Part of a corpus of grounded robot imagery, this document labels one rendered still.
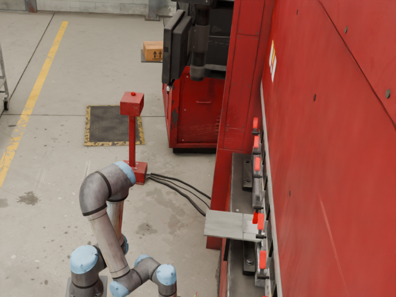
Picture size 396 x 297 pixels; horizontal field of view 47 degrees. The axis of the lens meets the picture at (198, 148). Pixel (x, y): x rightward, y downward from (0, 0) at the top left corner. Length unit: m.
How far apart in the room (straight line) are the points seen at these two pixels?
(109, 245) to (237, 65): 1.38
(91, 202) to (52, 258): 1.77
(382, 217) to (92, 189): 1.22
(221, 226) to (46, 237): 1.78
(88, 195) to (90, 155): 2.77
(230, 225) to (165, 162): 2.26
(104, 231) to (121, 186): 0.18
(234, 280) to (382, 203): 1.48
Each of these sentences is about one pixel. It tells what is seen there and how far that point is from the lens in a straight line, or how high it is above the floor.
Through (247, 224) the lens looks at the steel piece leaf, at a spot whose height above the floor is 1.00.
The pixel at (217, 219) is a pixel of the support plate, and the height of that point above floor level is 1.00.
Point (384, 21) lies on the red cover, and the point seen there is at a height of 2.25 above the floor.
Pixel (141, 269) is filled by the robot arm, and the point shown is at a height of 1.07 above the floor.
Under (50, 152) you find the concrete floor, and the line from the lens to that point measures 4.57.
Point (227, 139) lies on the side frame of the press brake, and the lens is 2.90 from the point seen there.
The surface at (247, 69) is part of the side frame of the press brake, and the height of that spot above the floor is 1.45.
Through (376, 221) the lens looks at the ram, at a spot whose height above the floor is 2.01.
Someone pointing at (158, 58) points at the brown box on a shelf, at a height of 1.02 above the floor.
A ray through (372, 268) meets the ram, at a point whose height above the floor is 1.96.
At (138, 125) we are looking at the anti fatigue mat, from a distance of 4.94.
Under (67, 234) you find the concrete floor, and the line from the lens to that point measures 3.61.
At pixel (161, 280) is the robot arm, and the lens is 1.81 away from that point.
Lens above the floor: 2.42
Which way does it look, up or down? 32 degrees down
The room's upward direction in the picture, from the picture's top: 5 degrees clockwise
